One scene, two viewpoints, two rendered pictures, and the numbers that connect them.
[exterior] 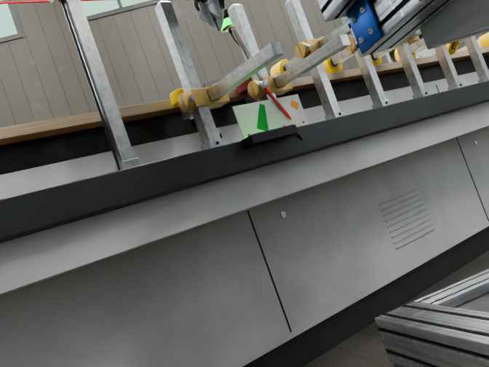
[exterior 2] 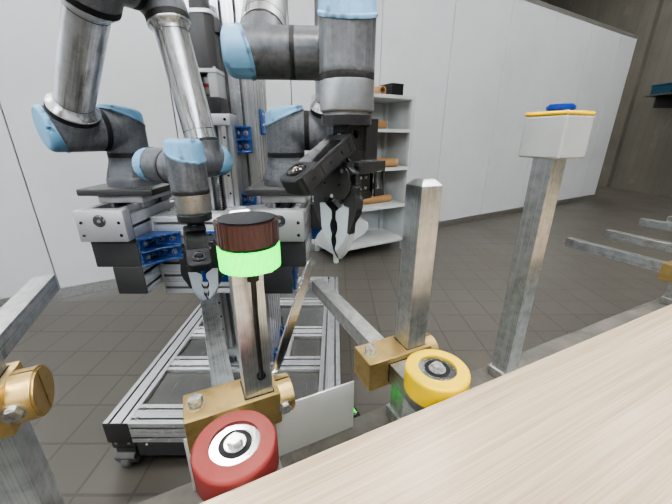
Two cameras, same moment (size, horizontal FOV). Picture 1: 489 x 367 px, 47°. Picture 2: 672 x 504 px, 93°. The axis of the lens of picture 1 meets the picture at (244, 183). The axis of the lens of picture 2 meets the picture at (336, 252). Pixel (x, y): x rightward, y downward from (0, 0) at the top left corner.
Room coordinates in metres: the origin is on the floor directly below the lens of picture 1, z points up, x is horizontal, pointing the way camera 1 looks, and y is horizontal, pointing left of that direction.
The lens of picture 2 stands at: (1.97, 0.03, 1.18)
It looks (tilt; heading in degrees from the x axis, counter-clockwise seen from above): 20 degrees down; 193
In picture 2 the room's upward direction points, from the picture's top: straight up
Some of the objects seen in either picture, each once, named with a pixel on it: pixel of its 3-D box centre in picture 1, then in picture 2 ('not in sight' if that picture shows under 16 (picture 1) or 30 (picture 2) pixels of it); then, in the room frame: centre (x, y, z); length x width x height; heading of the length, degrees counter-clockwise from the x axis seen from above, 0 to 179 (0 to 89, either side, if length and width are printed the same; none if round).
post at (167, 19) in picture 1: (191, 84); (410, 329); (1.51, 0.05, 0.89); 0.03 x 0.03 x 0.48; 38
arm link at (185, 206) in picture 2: not in sight; (191, 204); (1.38, -0.43, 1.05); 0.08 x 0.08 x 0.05
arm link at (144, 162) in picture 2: not in sight; (166, 164); (1.33, -0.52, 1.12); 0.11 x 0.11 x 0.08; 72
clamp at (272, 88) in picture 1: (268, 87); (241, 407); (1.68, -0.17, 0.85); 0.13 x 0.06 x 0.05; 128
